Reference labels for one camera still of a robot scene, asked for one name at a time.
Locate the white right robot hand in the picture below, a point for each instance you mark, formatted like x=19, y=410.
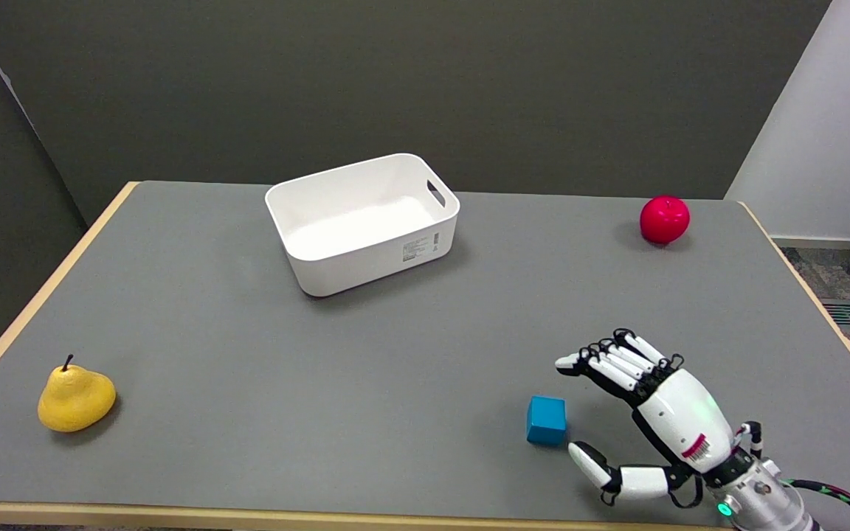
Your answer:
x=683, y=420

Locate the yellow pear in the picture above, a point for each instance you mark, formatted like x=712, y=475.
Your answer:
x=74, y=398

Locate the blue cube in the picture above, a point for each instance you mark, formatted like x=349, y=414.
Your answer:
x=547, y=422

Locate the white plastic storage bin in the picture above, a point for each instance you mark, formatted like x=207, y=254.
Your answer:
x=366, y=236

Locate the red apple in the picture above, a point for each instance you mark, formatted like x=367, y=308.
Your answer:
x=665, y=219

